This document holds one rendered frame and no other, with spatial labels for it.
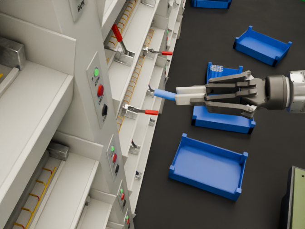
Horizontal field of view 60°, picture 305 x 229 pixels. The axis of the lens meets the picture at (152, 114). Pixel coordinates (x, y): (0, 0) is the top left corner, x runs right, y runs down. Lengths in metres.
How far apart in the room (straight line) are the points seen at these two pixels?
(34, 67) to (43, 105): 0.05
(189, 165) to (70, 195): 0.87
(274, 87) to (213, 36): 1.44
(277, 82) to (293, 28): 1.70
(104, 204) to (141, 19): 0.48
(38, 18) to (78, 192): 0.26
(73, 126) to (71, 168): 0.08
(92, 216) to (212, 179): 0.73
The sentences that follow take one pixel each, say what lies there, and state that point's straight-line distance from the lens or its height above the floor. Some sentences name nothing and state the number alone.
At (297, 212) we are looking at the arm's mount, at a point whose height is 0.22.
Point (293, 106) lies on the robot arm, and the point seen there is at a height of 0.68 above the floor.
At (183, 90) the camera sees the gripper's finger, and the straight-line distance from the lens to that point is 0.64.
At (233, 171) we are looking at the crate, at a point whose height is 0.00.
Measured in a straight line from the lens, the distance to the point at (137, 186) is 1.05.
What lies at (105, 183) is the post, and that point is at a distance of 0.54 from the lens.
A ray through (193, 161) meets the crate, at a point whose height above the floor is 0.00.
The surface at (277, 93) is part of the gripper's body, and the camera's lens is 0.59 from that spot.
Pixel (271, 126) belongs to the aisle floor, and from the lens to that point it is 1.49.
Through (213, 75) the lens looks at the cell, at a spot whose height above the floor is 0.06.
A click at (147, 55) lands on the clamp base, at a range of 0.92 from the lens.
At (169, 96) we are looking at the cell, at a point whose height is 0.62.
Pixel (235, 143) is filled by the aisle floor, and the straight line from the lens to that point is 1.36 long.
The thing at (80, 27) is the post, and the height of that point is 0.92.
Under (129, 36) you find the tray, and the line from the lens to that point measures 0.68.
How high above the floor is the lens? 1.08
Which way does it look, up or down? 50 degrees down
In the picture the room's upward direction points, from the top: straight up
